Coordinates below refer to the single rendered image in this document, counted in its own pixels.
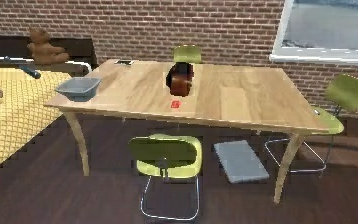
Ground dark blue bat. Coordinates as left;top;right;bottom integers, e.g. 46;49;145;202
3;55;42;80

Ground grey plastic tub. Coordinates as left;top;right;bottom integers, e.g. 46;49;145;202
54;76;103;103

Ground light wooden table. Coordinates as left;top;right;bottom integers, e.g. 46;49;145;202
43;59;330;205

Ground bed with yellow quilt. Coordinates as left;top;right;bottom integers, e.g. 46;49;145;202
0;34;98;175

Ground dark brown round alarm clock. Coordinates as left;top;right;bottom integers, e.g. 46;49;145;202
165;61;195;98

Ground green chair with metal frame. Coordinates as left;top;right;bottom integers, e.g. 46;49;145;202
128;133;203;222
172;44;203;65
264;73;358;175

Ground brown teddy bear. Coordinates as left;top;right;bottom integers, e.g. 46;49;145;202
26;27;71;66

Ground white framed window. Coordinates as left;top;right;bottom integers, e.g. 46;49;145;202
269;0;358;65

